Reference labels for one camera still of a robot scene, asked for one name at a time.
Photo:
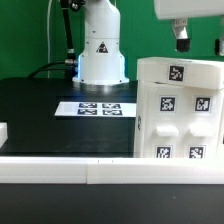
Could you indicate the white U-shaped obstacle fence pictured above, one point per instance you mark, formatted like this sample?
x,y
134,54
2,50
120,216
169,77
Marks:
x,y
52,170

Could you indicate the white cabinet body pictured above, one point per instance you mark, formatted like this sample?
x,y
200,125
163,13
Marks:
x,y
184,102

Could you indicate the white cabinet top box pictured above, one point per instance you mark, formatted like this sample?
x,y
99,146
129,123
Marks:
x,y
182,72

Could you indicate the white marker base plate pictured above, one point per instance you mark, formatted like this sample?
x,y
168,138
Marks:
x,y
96,109

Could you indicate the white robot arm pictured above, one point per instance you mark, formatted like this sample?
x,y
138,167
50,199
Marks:
x,y
101,64

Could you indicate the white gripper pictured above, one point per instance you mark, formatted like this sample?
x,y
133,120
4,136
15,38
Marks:
x,y
175,9

